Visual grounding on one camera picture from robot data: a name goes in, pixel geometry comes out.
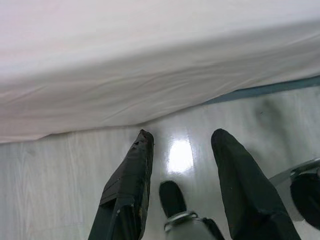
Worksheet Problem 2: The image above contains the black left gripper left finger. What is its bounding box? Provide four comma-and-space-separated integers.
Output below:
87, 129, 155, 240

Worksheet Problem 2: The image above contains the teal bed base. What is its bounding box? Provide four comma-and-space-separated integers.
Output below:
203, 75, 320, 106

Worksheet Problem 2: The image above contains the silver black right robot leg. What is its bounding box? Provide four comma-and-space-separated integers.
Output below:
268, 157, 320, 229

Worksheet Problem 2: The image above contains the cream sheeted bed mattress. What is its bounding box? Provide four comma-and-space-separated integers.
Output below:
0, 0, 320, 145

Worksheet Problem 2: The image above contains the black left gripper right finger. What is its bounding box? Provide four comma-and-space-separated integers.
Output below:
210, 128, 302, 240

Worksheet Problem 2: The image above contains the silver black left robot leg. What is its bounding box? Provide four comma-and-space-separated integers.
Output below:
158, 180, 227, 240

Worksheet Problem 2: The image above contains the silver black robot leg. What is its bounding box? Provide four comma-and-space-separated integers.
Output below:
158, 180, 227, 240
268, 157, 320, 229

